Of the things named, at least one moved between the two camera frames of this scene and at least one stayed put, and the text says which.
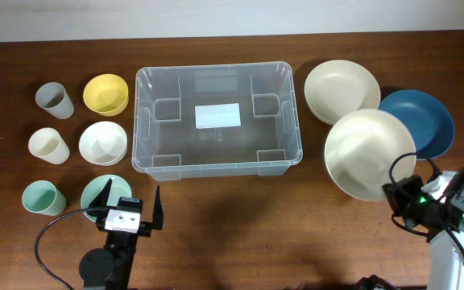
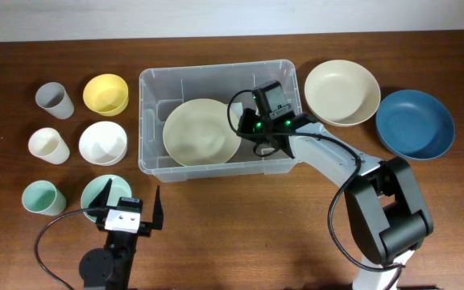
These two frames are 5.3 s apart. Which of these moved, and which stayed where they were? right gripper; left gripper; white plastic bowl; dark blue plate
Moved: right gripper
Stayed: dark blue plate; left gripper; white plastic bowl
